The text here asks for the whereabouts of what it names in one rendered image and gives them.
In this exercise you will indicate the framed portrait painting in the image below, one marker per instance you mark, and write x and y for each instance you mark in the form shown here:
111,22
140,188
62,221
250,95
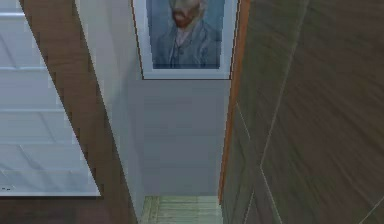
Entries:
186,40

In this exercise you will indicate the brown wooden door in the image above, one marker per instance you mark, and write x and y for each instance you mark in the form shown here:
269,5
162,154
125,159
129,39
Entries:
306,116

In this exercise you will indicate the brown wooden cupboard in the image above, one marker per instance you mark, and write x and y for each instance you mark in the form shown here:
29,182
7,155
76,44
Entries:
71,110

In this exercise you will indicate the white panelled window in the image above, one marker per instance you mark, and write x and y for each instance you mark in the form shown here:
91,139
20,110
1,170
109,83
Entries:
36,110

